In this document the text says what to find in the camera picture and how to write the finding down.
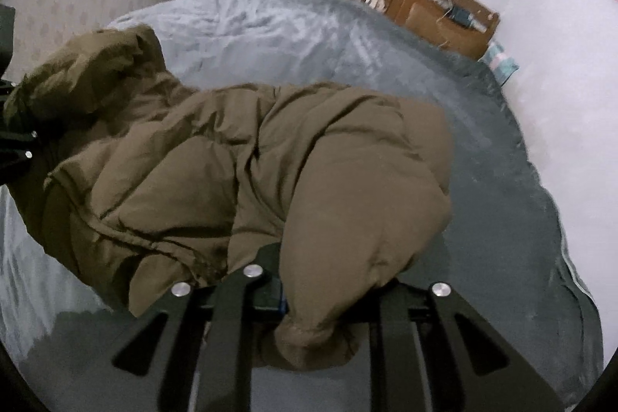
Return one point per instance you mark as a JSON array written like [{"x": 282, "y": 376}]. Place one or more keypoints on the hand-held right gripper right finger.
[{"x": 391, "y": 337}]

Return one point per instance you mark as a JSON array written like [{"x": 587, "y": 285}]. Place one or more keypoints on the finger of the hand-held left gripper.
[{"x": 17, "y": 156}]

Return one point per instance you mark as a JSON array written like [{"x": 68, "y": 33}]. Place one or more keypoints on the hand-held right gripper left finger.
[{"x": 270, "y": 296}]

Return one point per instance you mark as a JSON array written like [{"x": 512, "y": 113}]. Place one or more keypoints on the brown padded jacket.
[{"x": 241, "y": 175}]

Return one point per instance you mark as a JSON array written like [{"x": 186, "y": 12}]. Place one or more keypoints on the grey fleece blanket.
[{"x": 362, "y": 55}]

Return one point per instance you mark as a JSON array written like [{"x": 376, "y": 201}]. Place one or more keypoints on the striped pastel pillow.
[{"x": 502, "y": 62}]

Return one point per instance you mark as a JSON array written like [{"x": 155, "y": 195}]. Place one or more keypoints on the small dark device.
[{"x": 462, "y": 16}]

